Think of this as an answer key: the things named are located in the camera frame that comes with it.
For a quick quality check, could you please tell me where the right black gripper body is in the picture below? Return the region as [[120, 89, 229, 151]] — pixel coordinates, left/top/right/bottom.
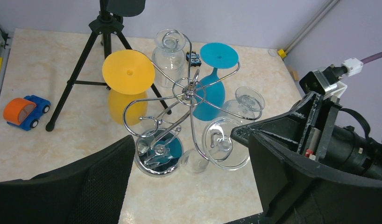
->
[[297, 94, 341, 161]]

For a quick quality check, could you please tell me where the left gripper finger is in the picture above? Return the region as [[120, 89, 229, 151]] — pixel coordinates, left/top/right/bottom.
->
[[0, 135, 135, 224]]

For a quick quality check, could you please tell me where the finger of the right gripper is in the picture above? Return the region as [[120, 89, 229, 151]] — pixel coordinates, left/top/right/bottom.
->
[[231, 91, 323, 154], [249, 133, 382, 224]]

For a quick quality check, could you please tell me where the clear patterned short glass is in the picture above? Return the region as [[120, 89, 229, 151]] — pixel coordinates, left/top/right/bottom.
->
[[218, 86, 265, 124]]

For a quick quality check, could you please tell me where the clear wine glass front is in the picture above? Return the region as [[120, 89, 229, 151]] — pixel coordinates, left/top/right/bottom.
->
[[180, 117, 250, 174]]

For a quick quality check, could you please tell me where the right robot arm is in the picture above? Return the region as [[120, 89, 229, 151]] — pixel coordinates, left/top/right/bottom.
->
[[231, 91, 382, 224]]

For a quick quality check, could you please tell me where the blue wine glass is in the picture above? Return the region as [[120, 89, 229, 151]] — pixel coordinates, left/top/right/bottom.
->
[[196, 42, 239, 108]]

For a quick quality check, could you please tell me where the chrome wine glass rack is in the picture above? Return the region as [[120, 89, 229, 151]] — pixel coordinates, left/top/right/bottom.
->
[[122, 29, 262, 178]]

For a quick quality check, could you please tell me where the yellow wine glass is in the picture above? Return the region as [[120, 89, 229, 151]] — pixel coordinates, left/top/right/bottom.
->
[[102, 49, 155, 125]]

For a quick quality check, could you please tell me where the yellow corner clamp right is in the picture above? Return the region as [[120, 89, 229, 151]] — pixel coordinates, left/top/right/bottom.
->
[[277, 49, 287, 59]]

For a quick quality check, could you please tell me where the blue orange toy car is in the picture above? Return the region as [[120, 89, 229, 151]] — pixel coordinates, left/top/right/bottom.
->
[[3, 95, 51, 131]]

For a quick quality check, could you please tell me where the small black blue toy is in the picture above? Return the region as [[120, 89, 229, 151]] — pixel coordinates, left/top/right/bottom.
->
[[186, 51, 202, 67]]

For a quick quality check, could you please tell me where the clear patterned glass at back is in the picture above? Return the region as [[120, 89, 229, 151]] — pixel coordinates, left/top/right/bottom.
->
[[151, 29, 186, 81]]

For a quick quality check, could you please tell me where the black perforated music stand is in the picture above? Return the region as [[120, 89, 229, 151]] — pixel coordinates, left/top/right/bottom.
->
[[45, 0, 172, 133]]

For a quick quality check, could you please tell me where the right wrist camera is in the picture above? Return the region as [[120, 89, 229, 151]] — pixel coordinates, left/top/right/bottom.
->
[[299, 58, 364, 99]]

